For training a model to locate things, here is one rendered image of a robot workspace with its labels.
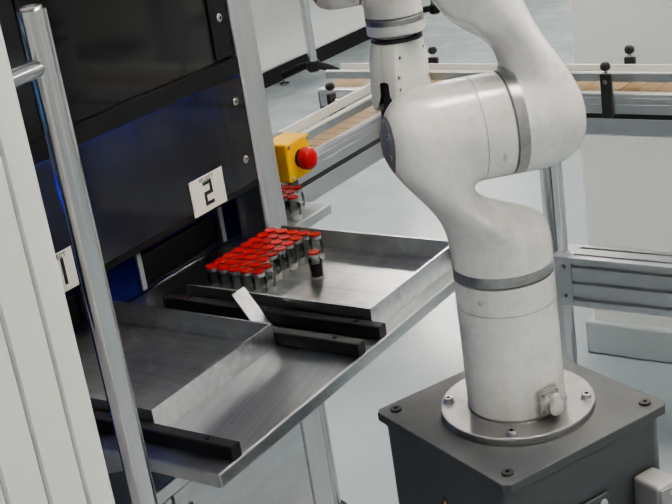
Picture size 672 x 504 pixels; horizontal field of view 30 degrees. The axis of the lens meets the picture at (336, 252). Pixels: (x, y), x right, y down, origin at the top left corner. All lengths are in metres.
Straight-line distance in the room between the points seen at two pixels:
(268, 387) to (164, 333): 0.27
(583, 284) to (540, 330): 1.36
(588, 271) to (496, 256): 1.40
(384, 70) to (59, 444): 0.89
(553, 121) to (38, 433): 0.66
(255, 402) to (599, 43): 1.88
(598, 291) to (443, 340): 1.02
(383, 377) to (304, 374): 1.91
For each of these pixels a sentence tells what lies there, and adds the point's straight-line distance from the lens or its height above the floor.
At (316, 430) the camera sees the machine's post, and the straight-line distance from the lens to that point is 2.38.
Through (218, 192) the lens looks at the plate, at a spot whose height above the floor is 1.01.
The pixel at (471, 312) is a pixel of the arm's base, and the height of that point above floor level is 1.01.
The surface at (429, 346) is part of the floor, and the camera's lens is 3.74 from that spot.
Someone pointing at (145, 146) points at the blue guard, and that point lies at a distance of 1.93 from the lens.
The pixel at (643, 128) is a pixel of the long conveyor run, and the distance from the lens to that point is 2.63.
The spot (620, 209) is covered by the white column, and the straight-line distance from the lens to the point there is 3.42.
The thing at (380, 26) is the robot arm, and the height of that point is 1.28.
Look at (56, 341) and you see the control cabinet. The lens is 1.07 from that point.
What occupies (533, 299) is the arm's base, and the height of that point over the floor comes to 1.03.
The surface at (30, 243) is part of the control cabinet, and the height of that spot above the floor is 1.31.
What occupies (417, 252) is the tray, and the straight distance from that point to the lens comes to 2.01.
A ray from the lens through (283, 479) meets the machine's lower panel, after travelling 2.32.
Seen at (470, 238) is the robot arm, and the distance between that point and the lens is 1.43.
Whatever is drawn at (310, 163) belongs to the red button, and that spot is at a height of 0.99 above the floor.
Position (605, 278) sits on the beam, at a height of 0.51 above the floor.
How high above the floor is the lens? 1.62
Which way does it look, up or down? 21 degrees down
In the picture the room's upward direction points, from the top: 9 degrees counter-clockwise
